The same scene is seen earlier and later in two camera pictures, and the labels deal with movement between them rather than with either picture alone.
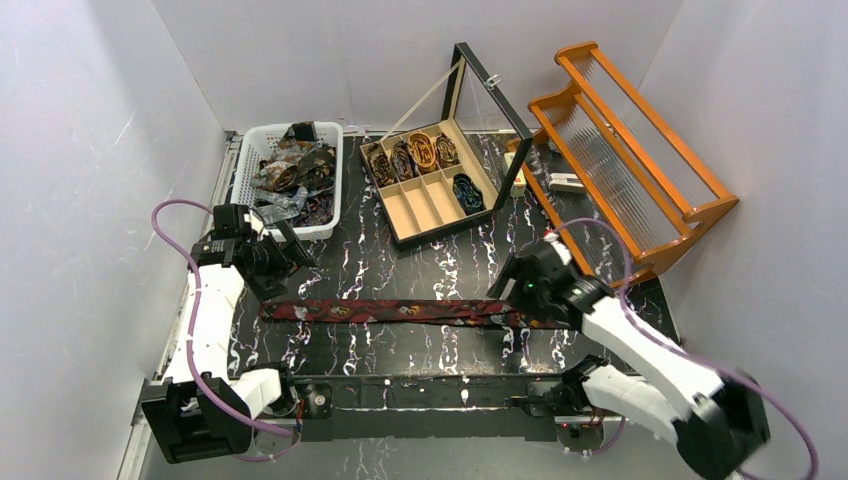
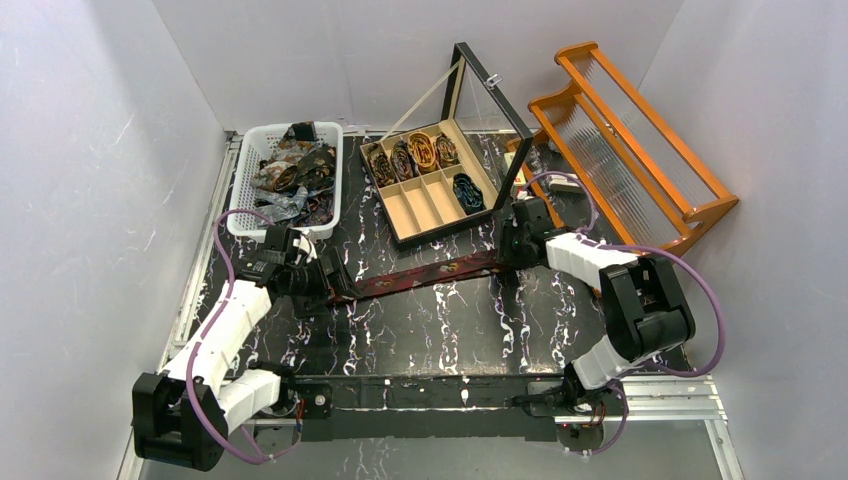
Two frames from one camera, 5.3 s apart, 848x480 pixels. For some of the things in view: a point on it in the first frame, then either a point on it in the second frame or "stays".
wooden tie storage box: x=424 y=181 stays
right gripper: x=520 y=279 to x=506 y=240
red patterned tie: x=422 y=311 to x=459 y=265
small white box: x=564 y=181 stays
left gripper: x=279 y=266 to x=329 y=277
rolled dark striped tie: x=380 y=167 stays
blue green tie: x=470 y=197 stays
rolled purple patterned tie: x=403 y=164 stays
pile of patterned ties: x=297 y=181 stays
